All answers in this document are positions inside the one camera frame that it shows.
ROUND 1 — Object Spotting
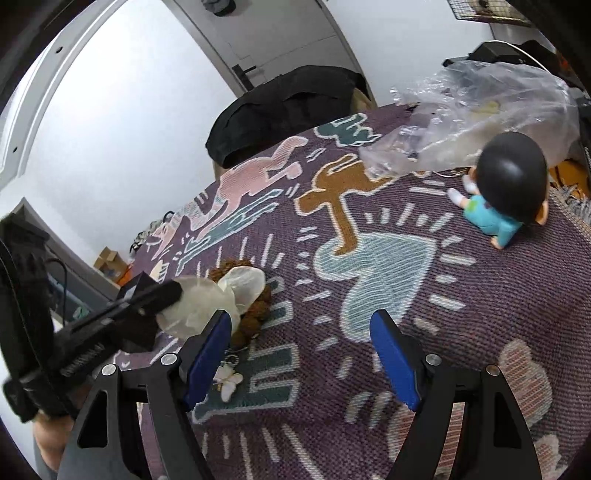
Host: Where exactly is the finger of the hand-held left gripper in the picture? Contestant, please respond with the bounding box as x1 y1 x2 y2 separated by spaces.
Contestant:
111 279 183 324
118 272 158 298

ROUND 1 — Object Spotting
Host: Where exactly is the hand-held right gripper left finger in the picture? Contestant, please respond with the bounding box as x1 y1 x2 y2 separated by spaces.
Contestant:
58 310 232 480

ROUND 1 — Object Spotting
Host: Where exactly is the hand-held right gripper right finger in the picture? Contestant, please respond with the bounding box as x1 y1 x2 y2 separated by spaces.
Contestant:
370 309 543 480

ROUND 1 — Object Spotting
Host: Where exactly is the white butterfly charm keychain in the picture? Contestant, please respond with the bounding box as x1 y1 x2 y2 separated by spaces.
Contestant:
213 353 244 402

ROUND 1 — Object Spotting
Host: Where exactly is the person's left hand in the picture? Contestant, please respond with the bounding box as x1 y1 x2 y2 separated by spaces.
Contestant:
33 412 77 474

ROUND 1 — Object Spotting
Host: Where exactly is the open cardboard box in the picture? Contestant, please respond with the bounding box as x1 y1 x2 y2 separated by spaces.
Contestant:
93 248 130 280

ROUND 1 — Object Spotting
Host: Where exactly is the printed purple blanket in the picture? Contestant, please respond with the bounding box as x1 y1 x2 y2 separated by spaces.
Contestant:
129 100 591 480

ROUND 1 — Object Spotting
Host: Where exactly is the black-haired doll figurine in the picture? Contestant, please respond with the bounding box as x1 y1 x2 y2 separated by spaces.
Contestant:
447 131 551 250

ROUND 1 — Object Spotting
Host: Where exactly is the black jacket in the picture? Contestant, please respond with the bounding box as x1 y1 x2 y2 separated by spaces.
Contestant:
205 65 370 169

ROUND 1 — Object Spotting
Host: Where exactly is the grey door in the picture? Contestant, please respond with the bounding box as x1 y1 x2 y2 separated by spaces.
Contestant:
173 0 354 97

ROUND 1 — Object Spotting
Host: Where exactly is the clear plastic bag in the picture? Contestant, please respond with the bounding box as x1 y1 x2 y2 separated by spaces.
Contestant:
359 59 580 181

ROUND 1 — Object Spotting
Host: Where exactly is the dark hat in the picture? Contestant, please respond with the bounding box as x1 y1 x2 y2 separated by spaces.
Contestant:
201 0 236 17

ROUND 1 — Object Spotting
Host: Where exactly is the black bag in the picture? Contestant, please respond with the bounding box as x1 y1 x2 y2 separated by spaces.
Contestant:
443 41 578 80

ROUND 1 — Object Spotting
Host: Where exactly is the black door handle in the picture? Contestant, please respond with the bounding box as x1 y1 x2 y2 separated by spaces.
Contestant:
232 65 259 93

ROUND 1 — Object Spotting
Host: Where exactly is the white cable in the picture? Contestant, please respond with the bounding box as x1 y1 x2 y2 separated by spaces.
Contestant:
489 39 555 71

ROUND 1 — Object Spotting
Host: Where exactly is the black wire rack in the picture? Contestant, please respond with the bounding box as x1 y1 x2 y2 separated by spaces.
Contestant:
447 0 532 24

